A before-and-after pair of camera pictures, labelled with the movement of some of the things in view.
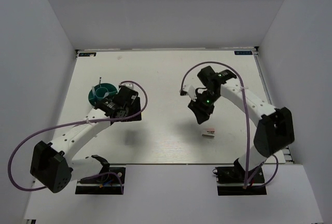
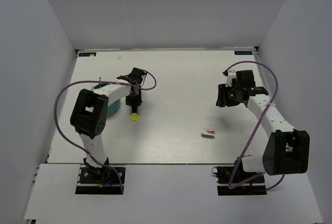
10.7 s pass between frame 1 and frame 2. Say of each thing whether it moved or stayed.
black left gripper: moved
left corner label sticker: stayed
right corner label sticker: stayed
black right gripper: moved
